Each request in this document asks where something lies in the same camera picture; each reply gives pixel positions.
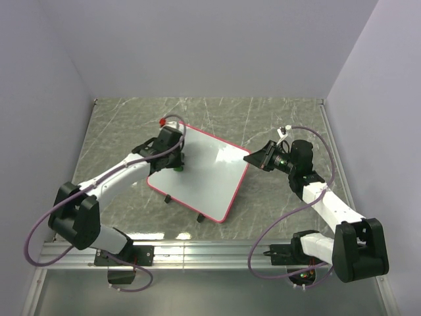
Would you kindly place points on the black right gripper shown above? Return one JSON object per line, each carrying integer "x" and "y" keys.
{"x": 263, "y": 157}

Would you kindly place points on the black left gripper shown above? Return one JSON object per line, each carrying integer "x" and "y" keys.
{"x": 176, "y": 163}

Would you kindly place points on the green whiteboard eraser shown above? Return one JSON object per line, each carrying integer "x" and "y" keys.
{"x": 181, "y": 167}

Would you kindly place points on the pink framed whiteboard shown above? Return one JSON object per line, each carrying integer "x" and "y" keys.
{"x": 212, "y": 174}

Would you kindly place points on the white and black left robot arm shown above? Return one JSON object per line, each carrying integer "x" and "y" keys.
{"x": 76, "y": 216}

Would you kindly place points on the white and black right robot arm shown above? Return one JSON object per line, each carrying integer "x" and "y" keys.
{"x": 357, "y": 250}

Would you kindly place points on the black left whiteboard clip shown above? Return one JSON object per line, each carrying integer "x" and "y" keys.
{"x": 167, "y": 199}

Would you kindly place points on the black whiteboard clip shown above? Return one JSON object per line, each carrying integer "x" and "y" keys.
{"x": 200, "y": 218}
{"x": 167, "y": 199}

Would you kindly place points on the black right whiteboard clip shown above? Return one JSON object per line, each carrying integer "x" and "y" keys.
{"x": 200, "y": 218}

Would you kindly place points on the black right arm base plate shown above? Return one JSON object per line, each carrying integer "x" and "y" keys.
{"x": 287, "y": 254}

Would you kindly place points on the aluminium mounting rail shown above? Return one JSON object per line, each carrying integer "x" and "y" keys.
{"x": 173, "y": 254}

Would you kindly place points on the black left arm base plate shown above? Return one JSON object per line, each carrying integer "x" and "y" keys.
{"x": 139, "y": 255}

